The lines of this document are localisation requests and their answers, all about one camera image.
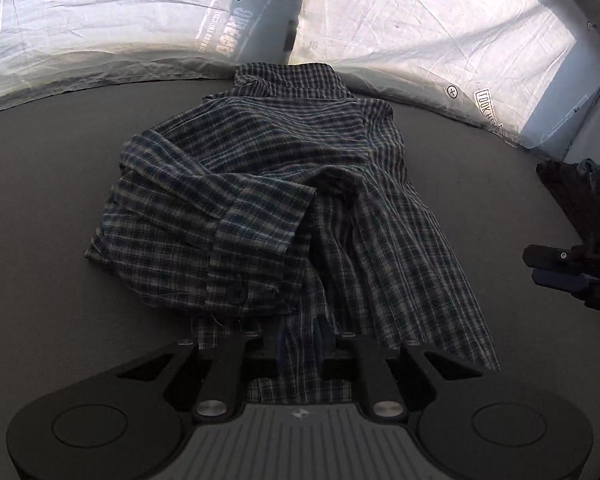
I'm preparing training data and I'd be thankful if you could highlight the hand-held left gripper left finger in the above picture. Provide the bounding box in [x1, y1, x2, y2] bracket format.
[114, 319, 287, 422]

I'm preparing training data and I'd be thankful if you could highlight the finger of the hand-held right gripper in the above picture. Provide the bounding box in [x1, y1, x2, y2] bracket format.
[522, 244, 587, 270]
[531, 268, 590, 292]

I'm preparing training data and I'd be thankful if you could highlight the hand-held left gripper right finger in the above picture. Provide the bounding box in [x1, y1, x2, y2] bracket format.
[314, 317, 486, 420]

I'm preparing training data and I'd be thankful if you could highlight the blue plaid shirt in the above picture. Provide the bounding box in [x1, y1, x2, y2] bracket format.
[84, 62, 501, 406]

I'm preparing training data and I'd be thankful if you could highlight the black folded garment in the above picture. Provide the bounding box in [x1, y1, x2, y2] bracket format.
[536, 160, 600, 247]

